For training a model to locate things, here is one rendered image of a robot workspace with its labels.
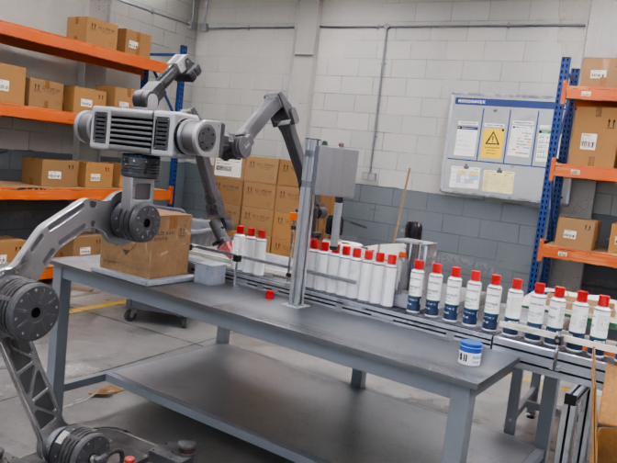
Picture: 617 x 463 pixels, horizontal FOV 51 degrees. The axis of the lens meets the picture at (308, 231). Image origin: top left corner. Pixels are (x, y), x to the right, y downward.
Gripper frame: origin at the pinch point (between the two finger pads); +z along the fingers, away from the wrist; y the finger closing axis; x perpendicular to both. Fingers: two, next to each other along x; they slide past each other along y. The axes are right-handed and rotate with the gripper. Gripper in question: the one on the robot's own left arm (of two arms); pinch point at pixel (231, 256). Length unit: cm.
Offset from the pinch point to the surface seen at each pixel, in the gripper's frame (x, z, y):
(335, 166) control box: -75, 1, -12
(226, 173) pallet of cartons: 169, -164, 261
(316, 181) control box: -68, 3, -18
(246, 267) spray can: -7.1, 9.2, -2.6
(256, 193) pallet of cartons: 152, -129, 267
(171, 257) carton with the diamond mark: 7.0, -6.5, -28.9
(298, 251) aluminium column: -45, 21, -16
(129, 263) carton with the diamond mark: 17.9, -11.3, -42.0
